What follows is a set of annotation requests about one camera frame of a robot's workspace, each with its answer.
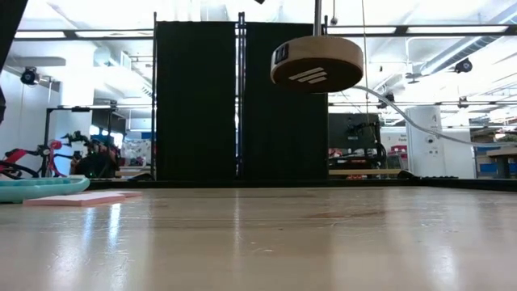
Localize wooden base table lamp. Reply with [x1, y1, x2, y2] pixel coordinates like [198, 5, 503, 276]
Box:
[269, 0, 364, 95]

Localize white tall appliance with logo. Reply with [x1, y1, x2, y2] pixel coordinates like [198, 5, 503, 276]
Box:
[405, 105, 445, 179]

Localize teal plastic tray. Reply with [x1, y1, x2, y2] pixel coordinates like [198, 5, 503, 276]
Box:
[0, 176, 90, 204]

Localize blue storage boxes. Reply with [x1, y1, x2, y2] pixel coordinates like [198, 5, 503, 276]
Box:
[475, 145, 502, 177]

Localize black partition panel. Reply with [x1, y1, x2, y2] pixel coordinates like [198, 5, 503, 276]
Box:
[243, 22, 330, 181]
[155, 21, 237, 181]

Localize pink sponge pad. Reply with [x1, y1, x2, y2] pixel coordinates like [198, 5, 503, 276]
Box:
[23, 192, 127, 208]

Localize black rack frame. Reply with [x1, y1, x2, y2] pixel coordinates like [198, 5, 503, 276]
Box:
[42, 105, 119, 179]

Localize pink sticky note pad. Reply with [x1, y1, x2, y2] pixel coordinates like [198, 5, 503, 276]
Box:
[90, 190, 143, 199]

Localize black monitor cart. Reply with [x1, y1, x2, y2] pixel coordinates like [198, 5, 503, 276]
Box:
[327, 112, 383, 169]

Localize wooden desk with black legs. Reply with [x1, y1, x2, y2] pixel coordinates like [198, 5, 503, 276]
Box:
[486, 146, 517, 179]

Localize white low cabinet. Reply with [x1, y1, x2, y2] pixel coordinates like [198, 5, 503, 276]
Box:
[442, 129, 477, 179]

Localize black ceiling camera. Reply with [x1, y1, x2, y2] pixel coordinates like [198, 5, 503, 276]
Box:
[19, 66, 41, 86]
[454, 57, 474, 74]

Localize clear lamp power cord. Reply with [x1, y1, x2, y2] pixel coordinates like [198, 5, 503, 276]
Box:
[351, 84, 517, 148]

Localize black robot with green light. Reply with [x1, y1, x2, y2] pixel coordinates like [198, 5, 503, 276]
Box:
[60, 130, 122, 179]

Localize black aluminium table frame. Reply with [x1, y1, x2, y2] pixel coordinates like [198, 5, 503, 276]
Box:
[86, 177, 517, 192]

